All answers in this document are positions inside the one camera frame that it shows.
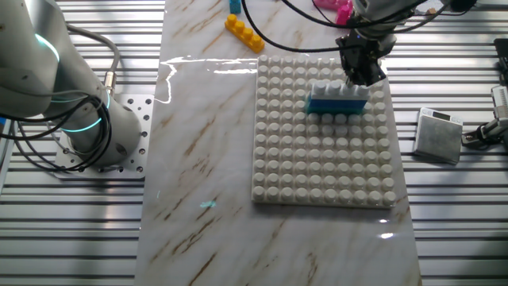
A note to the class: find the white studded baseplate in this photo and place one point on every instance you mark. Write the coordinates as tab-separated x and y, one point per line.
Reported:
317	159

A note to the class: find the black camera clamp mount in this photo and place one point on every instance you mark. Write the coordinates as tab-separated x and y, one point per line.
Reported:
490	131

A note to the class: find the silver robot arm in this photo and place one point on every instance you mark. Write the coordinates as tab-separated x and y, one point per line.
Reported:
31	59

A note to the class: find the orange-yellow four-stud block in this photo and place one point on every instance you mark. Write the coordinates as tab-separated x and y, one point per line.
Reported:
244	33

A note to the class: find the silver digital scale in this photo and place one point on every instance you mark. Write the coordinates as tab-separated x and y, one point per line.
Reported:
436	139

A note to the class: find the black box device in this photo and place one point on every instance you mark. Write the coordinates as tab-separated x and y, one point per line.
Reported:
503	59

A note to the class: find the blue four-stud block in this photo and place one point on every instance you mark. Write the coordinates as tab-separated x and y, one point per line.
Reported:
335	104

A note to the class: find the light blue three-stud block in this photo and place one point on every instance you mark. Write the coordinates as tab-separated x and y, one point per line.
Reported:
235	7

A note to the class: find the magenta three-stud block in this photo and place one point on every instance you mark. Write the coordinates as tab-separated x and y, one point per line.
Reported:
343	16

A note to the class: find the small silver camera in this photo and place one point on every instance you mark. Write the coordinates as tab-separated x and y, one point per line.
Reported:
501	101

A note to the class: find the white marble board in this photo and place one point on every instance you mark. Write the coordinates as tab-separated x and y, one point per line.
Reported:
198	198

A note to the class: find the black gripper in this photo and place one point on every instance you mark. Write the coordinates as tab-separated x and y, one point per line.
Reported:
365	49

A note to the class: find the white four-stud block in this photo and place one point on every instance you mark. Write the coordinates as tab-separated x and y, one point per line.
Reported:
333	91

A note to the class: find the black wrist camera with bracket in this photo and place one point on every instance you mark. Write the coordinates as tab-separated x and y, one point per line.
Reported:
462	5

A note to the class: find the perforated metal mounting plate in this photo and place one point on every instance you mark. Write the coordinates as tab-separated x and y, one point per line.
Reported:
137	107

